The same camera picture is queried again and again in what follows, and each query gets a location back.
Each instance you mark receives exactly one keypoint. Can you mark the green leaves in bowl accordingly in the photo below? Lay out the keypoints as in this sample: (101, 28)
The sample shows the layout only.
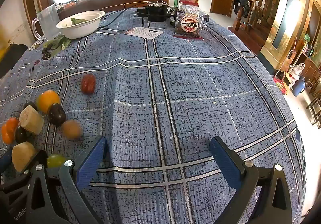
(79, 20)

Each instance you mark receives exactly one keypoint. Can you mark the dark purple grape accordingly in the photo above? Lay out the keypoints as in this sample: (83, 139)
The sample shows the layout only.
(57, 114)
(21, 134)

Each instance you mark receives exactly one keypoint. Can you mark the clear glass mug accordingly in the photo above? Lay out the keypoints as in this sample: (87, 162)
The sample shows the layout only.
(47, 21)

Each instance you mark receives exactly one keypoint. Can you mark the wooden stair railing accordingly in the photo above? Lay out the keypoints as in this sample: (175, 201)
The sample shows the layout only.
(253, 15)

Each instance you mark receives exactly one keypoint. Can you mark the small dark date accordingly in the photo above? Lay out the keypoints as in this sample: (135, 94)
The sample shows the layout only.
(46, 50)
(46, 57)

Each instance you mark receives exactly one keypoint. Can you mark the loose green leaves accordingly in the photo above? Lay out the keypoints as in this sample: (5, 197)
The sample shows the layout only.
(60, 43)

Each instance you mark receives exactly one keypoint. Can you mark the brown longan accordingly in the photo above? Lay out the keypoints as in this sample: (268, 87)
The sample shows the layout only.
(71, 129)

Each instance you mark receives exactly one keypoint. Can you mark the white bowl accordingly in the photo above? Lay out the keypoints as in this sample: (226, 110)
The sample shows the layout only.
(80, 27)

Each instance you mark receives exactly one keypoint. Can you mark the clear plastic bag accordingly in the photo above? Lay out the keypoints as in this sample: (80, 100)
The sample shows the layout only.
(297, 70)

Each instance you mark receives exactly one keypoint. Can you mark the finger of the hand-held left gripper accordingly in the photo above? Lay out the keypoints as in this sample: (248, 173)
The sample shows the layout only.
(5, 165)

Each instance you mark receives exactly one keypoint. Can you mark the small orange kumquat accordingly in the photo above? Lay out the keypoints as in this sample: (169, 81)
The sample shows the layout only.
(8, 130)
(48, 101)

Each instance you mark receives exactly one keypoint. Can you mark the small black box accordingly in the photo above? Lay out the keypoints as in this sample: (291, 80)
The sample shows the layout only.
(205, 18)

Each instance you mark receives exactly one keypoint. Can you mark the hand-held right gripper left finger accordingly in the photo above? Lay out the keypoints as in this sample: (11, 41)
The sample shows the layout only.
(91, 163)

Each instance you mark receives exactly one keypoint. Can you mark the white paper card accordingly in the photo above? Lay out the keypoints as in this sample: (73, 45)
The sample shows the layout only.
(144, 32)

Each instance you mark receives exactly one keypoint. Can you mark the round brown bread piece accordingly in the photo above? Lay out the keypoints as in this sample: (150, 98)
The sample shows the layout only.
(31, 120)

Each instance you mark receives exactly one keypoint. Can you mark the black power adapter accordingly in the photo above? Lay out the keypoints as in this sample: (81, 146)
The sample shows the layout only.
(155, 11)

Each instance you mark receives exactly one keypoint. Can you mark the green grape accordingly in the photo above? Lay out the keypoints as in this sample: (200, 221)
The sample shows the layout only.
(56, 160)

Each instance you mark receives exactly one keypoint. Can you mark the small dark grape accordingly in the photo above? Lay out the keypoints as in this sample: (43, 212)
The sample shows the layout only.
(30, 105)

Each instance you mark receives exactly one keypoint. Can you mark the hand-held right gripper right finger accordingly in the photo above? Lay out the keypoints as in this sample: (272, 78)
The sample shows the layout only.
(225, 161)

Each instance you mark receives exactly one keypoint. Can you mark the dark jacket on post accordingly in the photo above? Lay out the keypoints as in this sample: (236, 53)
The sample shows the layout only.
(241, 4)

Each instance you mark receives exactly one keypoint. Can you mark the blue bucket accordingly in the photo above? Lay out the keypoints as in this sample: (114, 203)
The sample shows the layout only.
(298, 87)

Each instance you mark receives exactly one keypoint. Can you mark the wooden chair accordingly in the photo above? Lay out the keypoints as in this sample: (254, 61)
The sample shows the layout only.
(314, 108)

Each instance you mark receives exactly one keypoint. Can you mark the red jujube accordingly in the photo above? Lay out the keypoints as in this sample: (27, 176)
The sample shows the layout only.
(88, 83)

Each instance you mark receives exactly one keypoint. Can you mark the clear snack packet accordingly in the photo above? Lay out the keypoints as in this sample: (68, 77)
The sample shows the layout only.
(188, 21)

